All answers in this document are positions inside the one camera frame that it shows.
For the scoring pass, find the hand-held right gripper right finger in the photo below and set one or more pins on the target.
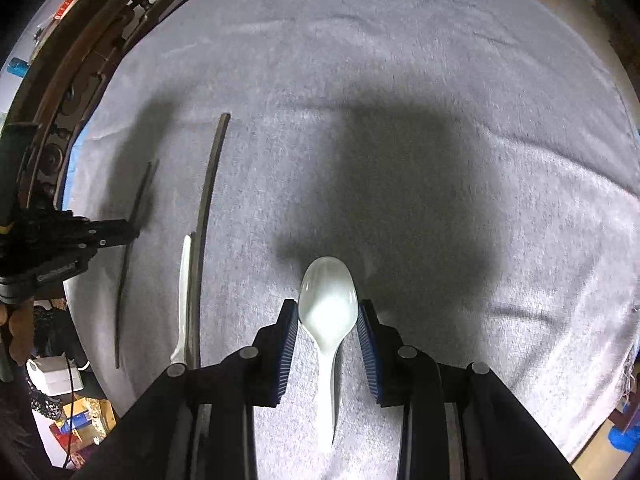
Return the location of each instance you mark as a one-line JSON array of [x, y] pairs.
[[370, 355]]

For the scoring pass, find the light blue table cover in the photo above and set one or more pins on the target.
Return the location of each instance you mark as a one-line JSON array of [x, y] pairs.
[[70, 175]]

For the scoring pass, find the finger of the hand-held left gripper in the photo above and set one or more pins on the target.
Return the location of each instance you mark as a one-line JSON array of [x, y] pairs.
[[112, 232]]

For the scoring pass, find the dark carved wooden bench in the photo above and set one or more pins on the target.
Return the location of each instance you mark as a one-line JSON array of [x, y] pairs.
[[90, 60]]

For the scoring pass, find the teal can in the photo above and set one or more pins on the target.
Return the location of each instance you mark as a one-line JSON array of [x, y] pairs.
[[17, 66]]

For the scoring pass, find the white power adapter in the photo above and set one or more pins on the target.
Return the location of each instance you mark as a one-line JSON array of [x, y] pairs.
[[52, 375]]

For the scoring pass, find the thin black chopstick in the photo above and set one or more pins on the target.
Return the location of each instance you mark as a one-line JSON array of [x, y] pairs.
[[207, 200], [121, 305]]

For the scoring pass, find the grey fleece cloth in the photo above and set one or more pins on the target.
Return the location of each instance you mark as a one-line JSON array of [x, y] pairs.
[[400, 85]]

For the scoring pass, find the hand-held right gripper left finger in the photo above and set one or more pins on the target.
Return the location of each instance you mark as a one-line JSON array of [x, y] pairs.
[[287, 345]]

